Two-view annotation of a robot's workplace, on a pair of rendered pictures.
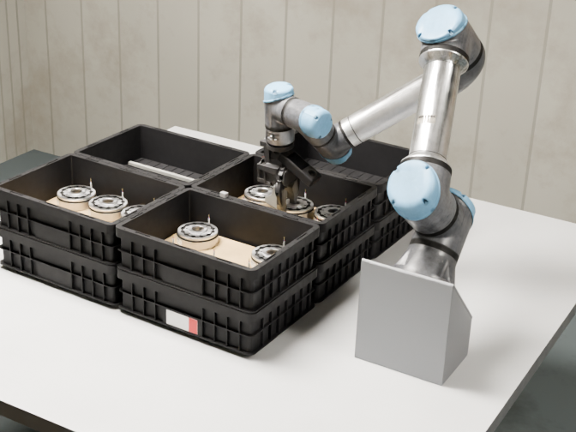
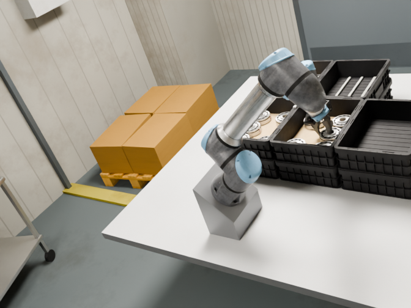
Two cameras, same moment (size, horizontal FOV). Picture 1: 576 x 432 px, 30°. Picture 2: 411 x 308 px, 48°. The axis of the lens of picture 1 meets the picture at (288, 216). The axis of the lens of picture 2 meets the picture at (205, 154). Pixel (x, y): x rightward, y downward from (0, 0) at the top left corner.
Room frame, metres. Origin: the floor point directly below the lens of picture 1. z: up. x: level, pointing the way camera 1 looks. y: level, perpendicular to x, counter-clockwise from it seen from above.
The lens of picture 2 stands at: (2.49, -1.85, 2.02)
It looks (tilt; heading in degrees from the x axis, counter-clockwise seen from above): 31 degrees down; 104
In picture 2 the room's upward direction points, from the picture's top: 20 degrees counter-clockwise
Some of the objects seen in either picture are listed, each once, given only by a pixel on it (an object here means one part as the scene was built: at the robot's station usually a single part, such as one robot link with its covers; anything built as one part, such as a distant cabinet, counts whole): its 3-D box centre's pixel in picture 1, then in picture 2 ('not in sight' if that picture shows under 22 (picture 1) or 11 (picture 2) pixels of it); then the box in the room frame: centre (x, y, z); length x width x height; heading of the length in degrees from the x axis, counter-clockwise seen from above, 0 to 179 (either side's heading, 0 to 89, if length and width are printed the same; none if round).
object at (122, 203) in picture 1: (108, 203); not in sight; (2.57, 0.47, 0.86); 0.10 x 0.10 x 0.01
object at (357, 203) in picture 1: (285, 190); (317, 121); (2.57, 0.01, 0.92); 0.40 x 0.30 x 0.02; 59
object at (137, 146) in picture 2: not in sight; (160, 132); (1.30, 1.62, 0.20); 1.11 x 0.80 x 0.40; 61
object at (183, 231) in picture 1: (197, 231); (285, 117); (2.43, 0.22, 0.86); 0.10 x 0.10 x 0.01
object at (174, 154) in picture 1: (162, 173); (350, 88); (2.77, 0.35, 0.87); 0.40 x 0.30 x 0.11; 59
